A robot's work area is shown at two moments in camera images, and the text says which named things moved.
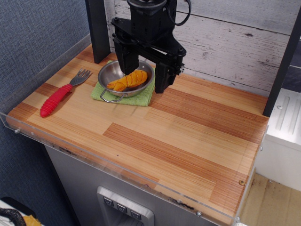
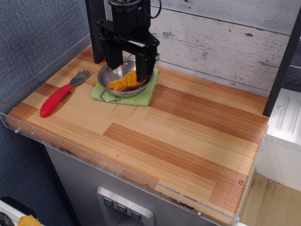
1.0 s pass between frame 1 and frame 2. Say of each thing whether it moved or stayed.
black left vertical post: stayed
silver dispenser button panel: stayed
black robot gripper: moved
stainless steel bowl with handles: stayed
